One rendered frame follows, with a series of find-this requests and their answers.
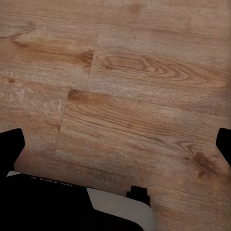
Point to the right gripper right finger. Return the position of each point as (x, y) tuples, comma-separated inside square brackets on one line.
[(223, 142)]

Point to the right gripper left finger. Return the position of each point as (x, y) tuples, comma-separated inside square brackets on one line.
[(11, 144)]

